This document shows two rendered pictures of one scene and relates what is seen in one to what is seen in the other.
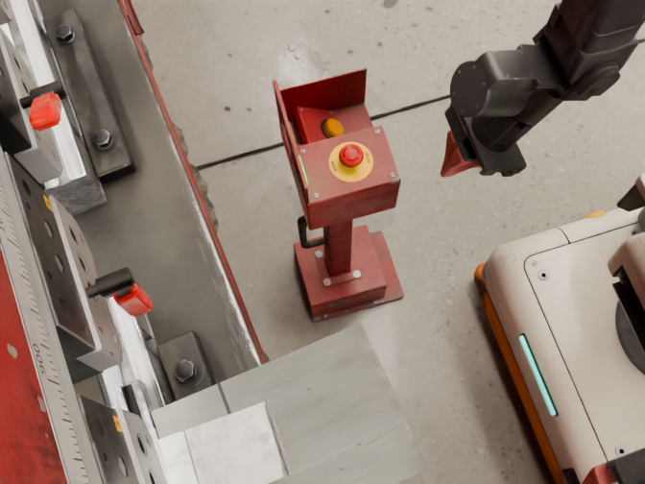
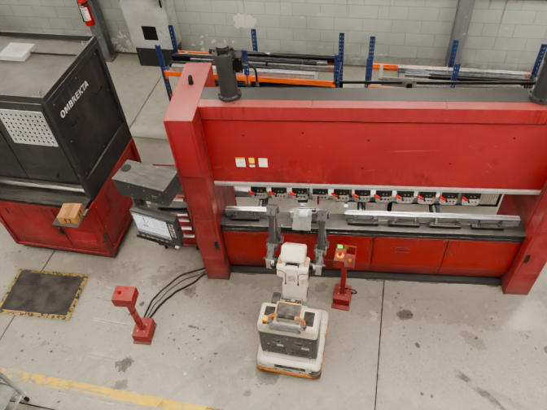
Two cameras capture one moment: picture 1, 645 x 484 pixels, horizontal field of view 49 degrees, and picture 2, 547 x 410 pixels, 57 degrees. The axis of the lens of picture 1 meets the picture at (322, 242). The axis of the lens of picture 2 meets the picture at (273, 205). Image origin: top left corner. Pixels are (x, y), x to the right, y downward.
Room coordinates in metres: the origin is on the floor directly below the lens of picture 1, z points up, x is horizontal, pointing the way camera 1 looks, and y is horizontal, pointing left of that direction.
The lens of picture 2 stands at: (1.42, -2.86, 4.78)
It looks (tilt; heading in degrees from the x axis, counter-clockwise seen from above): 48 degrees down; 120
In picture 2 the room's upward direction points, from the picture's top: 5 degrees counter-clockwise
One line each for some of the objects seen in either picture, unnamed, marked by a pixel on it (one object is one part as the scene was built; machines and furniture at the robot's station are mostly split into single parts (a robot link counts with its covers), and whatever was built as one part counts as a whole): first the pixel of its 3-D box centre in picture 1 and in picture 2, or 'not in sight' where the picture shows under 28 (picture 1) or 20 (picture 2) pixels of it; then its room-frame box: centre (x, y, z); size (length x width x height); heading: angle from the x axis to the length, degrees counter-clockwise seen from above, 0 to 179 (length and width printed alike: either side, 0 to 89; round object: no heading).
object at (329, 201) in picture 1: (337, 147); (344, 256); (0.56, -0.03, 0.75); 0.20 x 0.16 x 0.18; 12
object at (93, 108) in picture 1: (87, 92); (362, 222); (0.61, 0.34, 0.89); 0.30 x 0.05 x 0.03; 20
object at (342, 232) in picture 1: (337, 225); (343, 277); (0.56, -0.03, 0.39); 0.05 x 0.05 x 0.54; 12
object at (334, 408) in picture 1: (287, 440); (302, 220); (0.07, 0.05, 1.00); 0.26 x 0.18 x 0.01; 110
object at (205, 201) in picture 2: not in sight; (209, 183); (-0.96, 0.03, 1.15); 0.85 x 0.25 x 2.30; 110
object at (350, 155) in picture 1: (350, 158); not in sight; (0.52, -0.05, 0.79); 0.04 x 0.04 x 0.04
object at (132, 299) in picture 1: (122, 297); not in sight; (0.19, 0.18, 1.20); 0.04 x 0.02 x 0.10; 110
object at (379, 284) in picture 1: (348, 269); (342, 297); (0.57, -0.06, 0.06); 0.25 x 0.20 x 0.12; 102
